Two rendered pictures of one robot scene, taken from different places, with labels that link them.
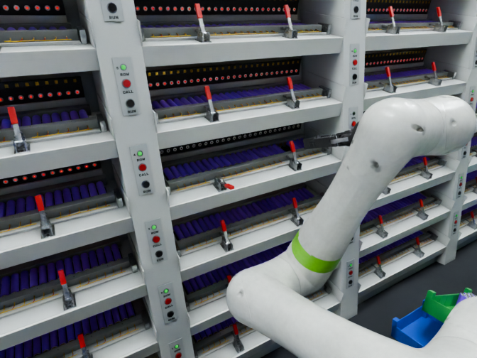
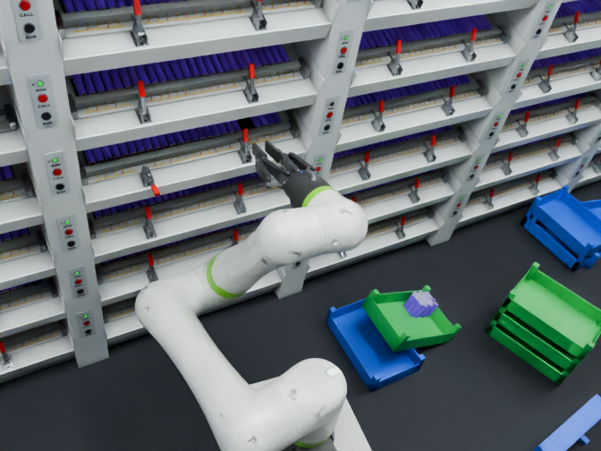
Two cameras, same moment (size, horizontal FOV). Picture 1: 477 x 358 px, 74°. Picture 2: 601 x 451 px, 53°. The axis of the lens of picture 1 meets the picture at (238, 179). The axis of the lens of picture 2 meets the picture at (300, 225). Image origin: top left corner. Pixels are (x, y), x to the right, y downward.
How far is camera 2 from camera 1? 0.81 m
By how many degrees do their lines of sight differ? 29
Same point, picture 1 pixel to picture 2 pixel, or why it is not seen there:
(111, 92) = (24, 107)
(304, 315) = (190, 346)
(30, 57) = not seen: outside the picture
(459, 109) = (346, 230)
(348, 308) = (291, 286)
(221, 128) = (153, 129)
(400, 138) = (278, 258)
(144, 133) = (61, 140)
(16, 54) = not seen: outside the picture
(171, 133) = (92, 138)
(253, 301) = (156, 320)
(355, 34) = (350, 18)
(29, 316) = not seen: outside the picture
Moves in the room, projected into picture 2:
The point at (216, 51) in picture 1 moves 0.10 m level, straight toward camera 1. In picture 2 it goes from (154, 55) to (148, 81)
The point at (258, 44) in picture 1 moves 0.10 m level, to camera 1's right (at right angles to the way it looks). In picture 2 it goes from (210, 42) to (258, 47)
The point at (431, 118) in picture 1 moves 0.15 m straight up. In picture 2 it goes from (311, 242) to (325, 184)
